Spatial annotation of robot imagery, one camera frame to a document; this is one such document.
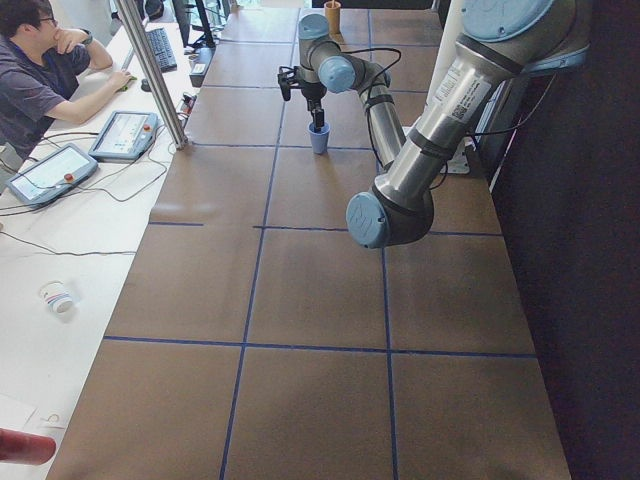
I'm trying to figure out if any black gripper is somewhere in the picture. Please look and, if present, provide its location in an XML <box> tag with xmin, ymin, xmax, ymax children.
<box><xmin>301</xmin><ymin>82</ymin><xmax>326</xmax><ymax>132</ymax></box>

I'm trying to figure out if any blue ribbed plastic cup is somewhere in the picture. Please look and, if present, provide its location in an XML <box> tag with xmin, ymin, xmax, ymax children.
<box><xmin>308</xmin><ymin>123</ymin><xmax>331</xmax><ymax>155</ymax></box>

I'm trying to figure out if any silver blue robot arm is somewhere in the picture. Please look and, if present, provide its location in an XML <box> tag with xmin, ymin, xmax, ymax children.
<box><xmin>294</xmin><ymin>1</ymin><xmax>593</xmax><ymax>249</ymax></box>

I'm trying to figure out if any tan bamboo cup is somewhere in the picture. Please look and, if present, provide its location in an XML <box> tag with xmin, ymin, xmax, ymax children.
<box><xmin>324</xmin><ymin>0</ymin><xmax>342</xmax><ymax>35</ymax></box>

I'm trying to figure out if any white paper cup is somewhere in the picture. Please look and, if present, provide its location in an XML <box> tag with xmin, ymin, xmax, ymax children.
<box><xmin>39</xmin><ymin>280</ymin><xmax>75</xmax><ymax>314</ymax></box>

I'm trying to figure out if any black keyboard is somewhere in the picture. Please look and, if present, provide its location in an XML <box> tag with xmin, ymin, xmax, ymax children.
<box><xmin>145</xmin><ymin>28</ymin><xmax>177</xmax><ymax>72</ymax></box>

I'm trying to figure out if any far teach pendant tablet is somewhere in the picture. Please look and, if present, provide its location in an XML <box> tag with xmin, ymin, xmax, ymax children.
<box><xmin>88</xmin><ymin>111</ymin><xmax>159</xmax><ymax>163</ymax></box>

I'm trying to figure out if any teach pendant tablet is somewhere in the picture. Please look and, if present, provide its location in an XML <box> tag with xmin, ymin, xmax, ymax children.
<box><xmin>6</xmin><ymin>144</ymin><xmax>98</xmax><ymax>208</ymax></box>
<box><xmin>88</xmin><ymin>111</ymin><xmax>159</xmax><ymax>163</ymax></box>

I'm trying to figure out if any near teach pendant tablet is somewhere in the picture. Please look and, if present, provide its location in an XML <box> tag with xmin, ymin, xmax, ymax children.
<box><xmin>6</xmin><ymin>144</ymin><xmax>98</xmax><ymax>208</ymax></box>

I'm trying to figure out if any seated man in dark shirt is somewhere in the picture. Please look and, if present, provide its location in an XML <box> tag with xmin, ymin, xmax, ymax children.
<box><xmin>1</xmin><ymin>1</ymin><xmax>132</xmax><ymax>159</ymax></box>

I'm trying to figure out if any red cylinder roll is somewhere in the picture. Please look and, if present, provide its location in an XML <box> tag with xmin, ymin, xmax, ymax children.
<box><xmin>0</xmin><ymin>429</ymin><xmax>57</xmax><ymax>465</ymax></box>

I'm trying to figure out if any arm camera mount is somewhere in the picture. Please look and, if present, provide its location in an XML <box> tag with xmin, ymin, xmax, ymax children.
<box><xmin>277</xmin><ymin>66</ymin><xmax>303</xmax><ymax>102</ymax></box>

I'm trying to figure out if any white pedestal base plate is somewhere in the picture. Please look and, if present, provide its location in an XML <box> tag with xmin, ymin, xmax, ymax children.
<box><xmin>402</xmin><ymin>126</ymin><xmax>471</xmax><ymax>175</ymax></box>

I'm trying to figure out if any aluminium frame post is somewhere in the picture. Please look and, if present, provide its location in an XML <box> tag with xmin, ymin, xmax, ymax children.
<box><xmin>115</xmin><ymin>0</ymin><xmax>188</xmax><ymax>150</ymax></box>

